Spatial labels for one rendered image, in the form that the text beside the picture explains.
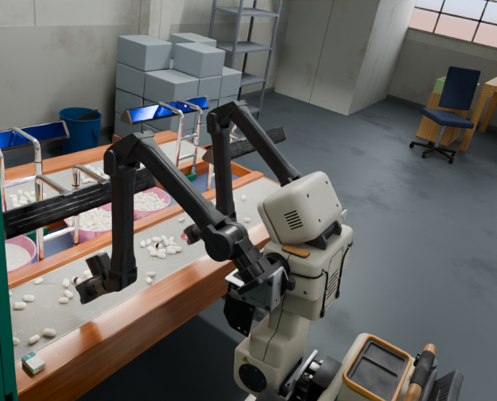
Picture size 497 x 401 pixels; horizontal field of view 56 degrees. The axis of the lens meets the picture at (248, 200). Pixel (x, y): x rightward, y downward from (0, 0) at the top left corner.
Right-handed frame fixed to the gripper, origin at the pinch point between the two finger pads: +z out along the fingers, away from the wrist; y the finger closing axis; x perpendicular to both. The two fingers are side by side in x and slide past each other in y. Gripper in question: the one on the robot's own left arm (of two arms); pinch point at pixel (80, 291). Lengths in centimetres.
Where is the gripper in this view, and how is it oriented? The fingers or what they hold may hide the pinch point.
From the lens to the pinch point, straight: 167.8
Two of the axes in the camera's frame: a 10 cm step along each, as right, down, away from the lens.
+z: -7.0, 2.7, 6.6
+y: -6.0, 2.8, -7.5
